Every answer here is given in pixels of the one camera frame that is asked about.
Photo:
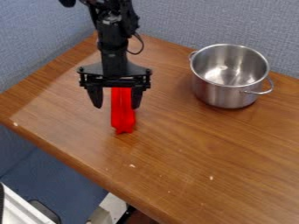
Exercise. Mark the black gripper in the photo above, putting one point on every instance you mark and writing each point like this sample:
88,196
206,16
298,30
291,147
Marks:
134,77

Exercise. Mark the red star-shaped block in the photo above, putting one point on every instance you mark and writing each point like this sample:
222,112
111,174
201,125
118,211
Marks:
123,118

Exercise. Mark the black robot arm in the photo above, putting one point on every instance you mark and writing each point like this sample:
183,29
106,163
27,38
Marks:
115,20

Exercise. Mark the metal pot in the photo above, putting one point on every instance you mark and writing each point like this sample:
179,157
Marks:
230,75

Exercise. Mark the white box below table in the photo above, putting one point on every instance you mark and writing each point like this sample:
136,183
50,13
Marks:
19,212

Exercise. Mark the white table bracket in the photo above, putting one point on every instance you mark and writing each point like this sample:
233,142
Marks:
110,210

